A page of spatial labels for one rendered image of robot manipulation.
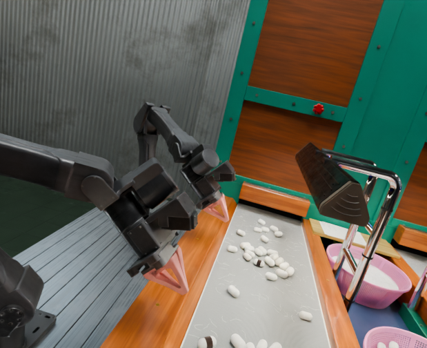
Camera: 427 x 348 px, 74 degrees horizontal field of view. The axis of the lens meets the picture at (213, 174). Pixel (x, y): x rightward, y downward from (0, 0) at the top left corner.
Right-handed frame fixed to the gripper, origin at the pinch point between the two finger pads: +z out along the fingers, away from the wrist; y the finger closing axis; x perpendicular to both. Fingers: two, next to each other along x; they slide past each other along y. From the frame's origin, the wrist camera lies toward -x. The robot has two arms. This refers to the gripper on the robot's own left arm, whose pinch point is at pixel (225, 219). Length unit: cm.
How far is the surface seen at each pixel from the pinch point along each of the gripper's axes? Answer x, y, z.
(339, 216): -28.0, -29.9, 3.3
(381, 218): -35.1, -7.8, 18.1
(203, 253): 8.9, -6.9, 3.5
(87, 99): 127, 207, -149
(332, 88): -53, 49, -11
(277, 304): -3.5, -14.9, 21.9
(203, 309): 7.4, -25.5, 9.0
